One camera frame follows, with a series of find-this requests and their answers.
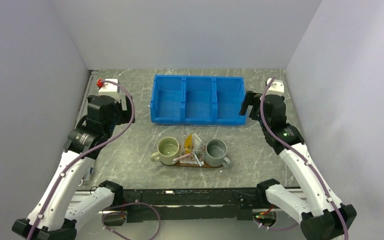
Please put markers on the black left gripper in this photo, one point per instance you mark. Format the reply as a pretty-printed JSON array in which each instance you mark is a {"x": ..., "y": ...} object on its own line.
[{"x": 125, "y": 115}]

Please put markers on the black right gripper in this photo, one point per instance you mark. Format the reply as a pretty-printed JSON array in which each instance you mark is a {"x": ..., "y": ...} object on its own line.
[{"x": 251, "y": 99}]

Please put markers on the light green ceramic mug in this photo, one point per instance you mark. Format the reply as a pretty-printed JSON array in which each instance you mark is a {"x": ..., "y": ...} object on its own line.
[{"x": 168, "y": 149}]

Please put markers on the grey ceramic mug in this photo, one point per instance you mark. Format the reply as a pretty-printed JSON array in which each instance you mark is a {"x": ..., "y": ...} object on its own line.
[{"x": 215, "y": 154}]

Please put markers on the white toothpaste tube green cap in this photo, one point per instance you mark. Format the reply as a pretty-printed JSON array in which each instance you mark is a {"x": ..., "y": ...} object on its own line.
[{"x": 197, "y": 142}]

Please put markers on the yellow orange tube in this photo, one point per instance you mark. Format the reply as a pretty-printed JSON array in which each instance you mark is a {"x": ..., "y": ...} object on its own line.
[{"x": 188, "y": 144}]

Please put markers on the clear glass toothbrush holder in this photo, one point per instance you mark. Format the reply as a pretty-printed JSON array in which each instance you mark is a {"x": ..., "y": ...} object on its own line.
[{"x": 200, "y": 155}]

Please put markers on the brown oval wooden tray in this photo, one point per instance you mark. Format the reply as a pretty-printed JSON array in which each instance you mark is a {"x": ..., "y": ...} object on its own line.
[{"x": 195, "y": 165}]

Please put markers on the grey toothbrush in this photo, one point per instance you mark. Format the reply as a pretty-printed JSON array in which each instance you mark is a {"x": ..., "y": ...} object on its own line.
[{"x": 197, "y": 158}]

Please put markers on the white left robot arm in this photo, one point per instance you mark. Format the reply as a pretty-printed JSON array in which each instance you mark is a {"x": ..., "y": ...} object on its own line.
[{"x": 52, "y": 218}]

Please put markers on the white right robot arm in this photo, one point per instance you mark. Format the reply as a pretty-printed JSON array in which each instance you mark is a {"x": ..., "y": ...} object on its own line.
[{"x": 322, "y": 215}]

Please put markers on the blue right storage bin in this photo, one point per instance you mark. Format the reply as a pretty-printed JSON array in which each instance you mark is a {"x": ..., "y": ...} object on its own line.
[{"x": 230, "y": 93}]

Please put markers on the blue storage bin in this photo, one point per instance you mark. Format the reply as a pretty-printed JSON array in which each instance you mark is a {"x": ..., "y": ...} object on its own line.
[
  {"x": 199, "y": 100},
  {"x": 230, "y": 93},
  {"x": 166, "y": 104}
]

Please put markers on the blue left storage bin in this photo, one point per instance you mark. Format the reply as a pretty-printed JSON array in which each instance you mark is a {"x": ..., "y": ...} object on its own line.
[{"x": 166, "y": 104}]

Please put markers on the blue middle storage bin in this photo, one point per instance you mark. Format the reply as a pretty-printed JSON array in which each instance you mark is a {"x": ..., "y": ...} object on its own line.
[{"x": 199, "y": 100}]

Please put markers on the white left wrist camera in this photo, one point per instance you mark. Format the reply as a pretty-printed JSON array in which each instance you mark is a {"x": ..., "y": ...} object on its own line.
[{"x": 108, "y": 89}]

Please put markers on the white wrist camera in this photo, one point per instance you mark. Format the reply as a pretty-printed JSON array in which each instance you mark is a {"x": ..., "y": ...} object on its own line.
[
  {"x": 108, "y": 89},
  {"x": 275, "y": 87}
]

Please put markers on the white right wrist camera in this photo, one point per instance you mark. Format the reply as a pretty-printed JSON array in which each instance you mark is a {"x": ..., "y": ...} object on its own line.
[{"x": 275, "y": 87}]

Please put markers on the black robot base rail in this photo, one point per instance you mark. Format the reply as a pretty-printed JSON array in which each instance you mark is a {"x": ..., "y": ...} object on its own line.
[{"x": 141, "y": 205}]

